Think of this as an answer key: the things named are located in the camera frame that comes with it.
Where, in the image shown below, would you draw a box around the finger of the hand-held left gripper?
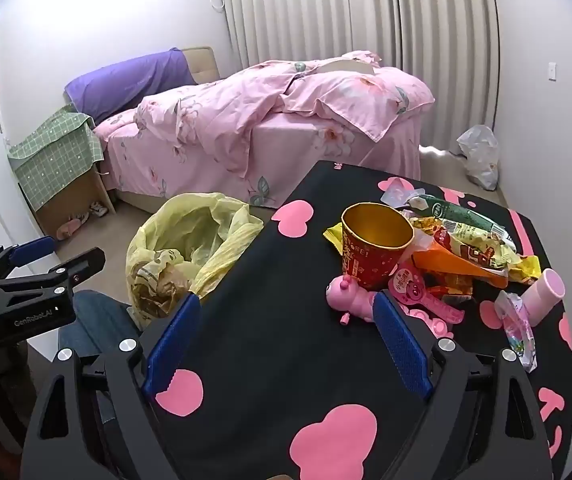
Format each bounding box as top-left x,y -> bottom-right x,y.
0,236 -> 56,282
0,247 -> 106,311

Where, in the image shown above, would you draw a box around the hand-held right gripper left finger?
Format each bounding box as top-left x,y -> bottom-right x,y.
20,292 -> 201,480

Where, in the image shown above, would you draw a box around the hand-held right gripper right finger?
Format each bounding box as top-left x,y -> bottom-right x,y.
372,290 -> 554,480

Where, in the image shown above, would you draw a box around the pink packet with bear print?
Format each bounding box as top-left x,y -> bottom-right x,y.
388,265 -> 467,326

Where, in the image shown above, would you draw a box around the orange noodle snack packet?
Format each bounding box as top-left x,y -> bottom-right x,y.
411,237 -> 509,289

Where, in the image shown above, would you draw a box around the red paper cup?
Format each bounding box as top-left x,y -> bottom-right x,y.
341,202 -> 415,292

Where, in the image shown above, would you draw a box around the yellow plastic garbage bag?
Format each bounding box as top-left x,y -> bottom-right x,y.
126,192 -> 265,331

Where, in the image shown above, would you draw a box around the clear wrapper with colourful print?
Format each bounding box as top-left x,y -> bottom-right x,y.
496,290 -> 538,373

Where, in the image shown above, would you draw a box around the yellow-green packet with red print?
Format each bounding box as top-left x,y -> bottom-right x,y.
436,220 -> 519,272

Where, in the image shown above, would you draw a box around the yellow wafer packet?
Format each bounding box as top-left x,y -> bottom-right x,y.
323,222 -> 347,252

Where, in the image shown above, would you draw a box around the green and white packet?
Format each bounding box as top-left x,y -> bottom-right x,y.
408,195 -> 508,241

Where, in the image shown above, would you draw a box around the small yellow and pink packet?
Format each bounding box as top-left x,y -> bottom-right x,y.
507,255 -> 542,284

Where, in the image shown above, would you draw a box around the pink slippers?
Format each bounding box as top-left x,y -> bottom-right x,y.
58,210 -> 90,239

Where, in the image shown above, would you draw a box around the person's leg in jeans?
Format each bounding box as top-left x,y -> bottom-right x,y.
58,290 -> 141,366

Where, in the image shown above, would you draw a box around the brown crumpled wrapper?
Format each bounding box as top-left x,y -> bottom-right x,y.
133,249 -> 193,317

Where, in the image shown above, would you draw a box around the pink caterpillar toy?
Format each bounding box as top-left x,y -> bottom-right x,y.
326,275 -> 454,342

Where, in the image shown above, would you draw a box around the wooden nightstand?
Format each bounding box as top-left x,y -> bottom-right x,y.
30,160 -> 116,241

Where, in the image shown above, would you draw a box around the green checked cloth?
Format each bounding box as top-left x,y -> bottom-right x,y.
8,107 -> 104,211

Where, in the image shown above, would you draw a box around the black mat with pink hearts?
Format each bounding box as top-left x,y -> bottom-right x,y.
140,160 -> 572,480

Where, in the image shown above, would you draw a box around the pink cylinder cup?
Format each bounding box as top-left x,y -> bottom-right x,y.
521,268 -> 566,322

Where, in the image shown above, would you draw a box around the purple pillow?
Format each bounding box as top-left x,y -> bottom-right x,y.
64,49 -> 197,124

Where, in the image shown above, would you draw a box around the white plastic bag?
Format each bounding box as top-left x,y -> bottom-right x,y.
456,125 -> 501,191

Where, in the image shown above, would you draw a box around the bed with pink sheet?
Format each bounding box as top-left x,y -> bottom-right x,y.
93,52 -> 437,208

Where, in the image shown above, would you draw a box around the pink floral duvet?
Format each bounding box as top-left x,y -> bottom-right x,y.
133,51 -> 437,179

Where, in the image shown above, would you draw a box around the beige headboard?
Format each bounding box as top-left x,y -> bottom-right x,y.
181,46 -> 225,86

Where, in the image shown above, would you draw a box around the white pleated curtain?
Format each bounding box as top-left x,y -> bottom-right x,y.
216,0 -> 500,154

